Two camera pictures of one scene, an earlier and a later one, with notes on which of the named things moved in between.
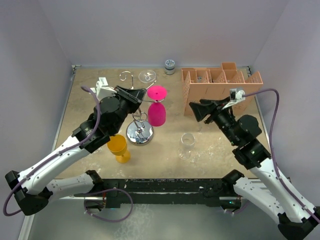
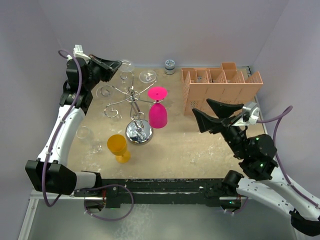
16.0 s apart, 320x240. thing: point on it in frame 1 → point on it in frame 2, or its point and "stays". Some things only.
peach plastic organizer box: (215, 84) stays
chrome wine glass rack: (140, 132) stays
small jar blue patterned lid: (169, 67) stays
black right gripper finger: (202, 110) → (205, 122)
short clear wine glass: (187, 141) → (127, 68)
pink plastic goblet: (156, 113) stays
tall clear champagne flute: (147, 76) stays
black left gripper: (136, 95) → (107, 66)
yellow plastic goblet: (117, 145) stays
